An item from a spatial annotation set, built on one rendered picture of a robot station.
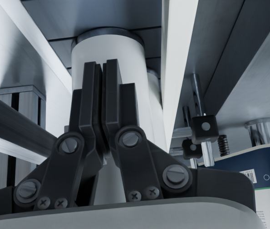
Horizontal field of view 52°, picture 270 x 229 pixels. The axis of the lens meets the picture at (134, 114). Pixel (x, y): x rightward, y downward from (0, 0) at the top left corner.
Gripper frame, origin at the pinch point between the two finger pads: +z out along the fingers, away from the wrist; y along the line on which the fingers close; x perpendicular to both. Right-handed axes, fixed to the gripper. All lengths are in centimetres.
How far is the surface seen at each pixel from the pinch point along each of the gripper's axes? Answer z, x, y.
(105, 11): 6.2, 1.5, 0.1
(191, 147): 14.4, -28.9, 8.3
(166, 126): 7.5, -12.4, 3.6
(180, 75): 3.6, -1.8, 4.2
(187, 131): 10.6, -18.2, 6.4
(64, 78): 9.1, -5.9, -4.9
